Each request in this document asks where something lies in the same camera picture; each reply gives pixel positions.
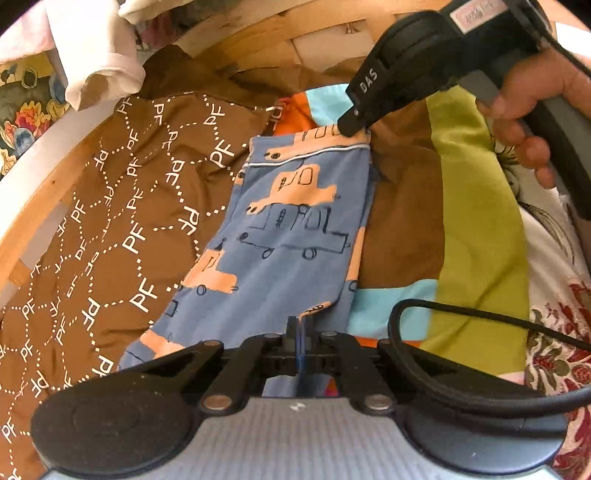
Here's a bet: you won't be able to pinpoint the pink cloth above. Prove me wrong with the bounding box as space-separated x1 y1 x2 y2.
0 0 63 63

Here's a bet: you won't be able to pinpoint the black cable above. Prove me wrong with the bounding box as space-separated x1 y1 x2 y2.
387 298 591 418
531 7 591 78

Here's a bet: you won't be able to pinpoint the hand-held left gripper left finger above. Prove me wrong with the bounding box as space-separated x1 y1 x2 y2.
118 316 302 412

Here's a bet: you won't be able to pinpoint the blue printed pants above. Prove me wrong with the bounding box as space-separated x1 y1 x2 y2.
117 126 376 398

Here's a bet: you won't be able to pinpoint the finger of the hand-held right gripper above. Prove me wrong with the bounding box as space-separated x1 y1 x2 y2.
336 50 399 138

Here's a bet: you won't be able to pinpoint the colour-block blanket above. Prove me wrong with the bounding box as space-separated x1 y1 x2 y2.
272 85 534 386

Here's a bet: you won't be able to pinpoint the white floral bed sheet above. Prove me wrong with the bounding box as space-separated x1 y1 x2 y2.
482 124 591 480

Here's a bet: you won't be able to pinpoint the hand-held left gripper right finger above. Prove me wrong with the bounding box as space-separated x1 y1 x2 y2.
301 318 419 414

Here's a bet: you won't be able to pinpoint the white garment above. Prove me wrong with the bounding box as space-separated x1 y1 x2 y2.
48 0 188 112

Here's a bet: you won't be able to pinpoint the brown patterned blanket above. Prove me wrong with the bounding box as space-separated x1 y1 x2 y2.
0 44 352 480

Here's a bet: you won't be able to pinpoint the wooden bed frame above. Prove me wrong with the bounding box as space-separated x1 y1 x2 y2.
0 7 419 298

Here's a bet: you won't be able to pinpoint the person's right hand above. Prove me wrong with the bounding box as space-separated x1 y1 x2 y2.
475 46 591 189

